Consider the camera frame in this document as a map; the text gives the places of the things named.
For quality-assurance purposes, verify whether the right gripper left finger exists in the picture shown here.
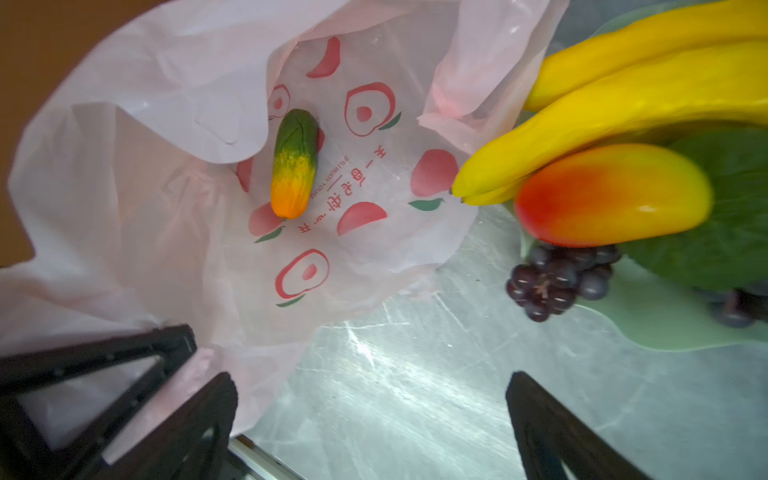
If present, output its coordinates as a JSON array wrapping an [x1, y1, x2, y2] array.
[[93, 373, 238, 480]]

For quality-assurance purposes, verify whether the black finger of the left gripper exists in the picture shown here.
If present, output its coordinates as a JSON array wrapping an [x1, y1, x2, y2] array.
[[1, 325, 197, 479]]

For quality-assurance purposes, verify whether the pink plastic bag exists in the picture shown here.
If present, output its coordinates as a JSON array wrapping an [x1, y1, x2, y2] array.
[[1, 1, 567, 461]]

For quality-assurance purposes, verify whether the small metal wrench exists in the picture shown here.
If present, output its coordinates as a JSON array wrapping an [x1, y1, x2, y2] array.
[[227, 435, 304, 480]]

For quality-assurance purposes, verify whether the red yellow mango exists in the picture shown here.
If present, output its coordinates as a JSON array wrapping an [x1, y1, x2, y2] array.
[[514, 144, 714, 247]]

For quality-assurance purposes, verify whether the small orange green fruit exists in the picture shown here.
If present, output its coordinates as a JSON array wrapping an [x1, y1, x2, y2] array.
[[270, 109, 319, 220]]

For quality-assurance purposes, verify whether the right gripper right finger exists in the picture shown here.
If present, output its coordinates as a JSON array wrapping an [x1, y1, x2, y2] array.
[[506, 371, 649, 480]]

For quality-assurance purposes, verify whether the green leaf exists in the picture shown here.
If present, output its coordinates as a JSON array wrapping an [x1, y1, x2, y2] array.
[[621, 127, 767, 290]]

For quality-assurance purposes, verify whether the light green fruit plate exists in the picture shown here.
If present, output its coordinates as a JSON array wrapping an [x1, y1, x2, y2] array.
[[503, 0, 768, 353]]

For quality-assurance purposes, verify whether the purple grape bunch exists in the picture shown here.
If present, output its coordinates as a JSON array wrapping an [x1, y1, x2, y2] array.
[[505, 241, 767, 328]]

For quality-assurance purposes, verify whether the yellow banana bunch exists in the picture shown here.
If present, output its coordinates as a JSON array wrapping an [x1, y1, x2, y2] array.
[[451, 1, 767, 205]]

